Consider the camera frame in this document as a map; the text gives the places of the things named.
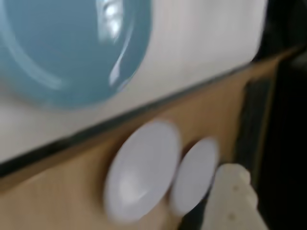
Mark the larger white plate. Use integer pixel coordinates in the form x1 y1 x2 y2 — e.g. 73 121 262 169
104 119 182 225

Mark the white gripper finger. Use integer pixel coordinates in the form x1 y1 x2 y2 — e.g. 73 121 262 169
203 162 267 230

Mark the brown cardboard board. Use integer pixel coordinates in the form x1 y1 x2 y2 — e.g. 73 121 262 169
0 45 303 230

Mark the blue ceramic dish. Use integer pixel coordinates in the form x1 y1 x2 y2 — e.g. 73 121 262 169
0 0 153 111

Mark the small white plate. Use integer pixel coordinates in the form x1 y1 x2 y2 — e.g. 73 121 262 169
170 138 220 215

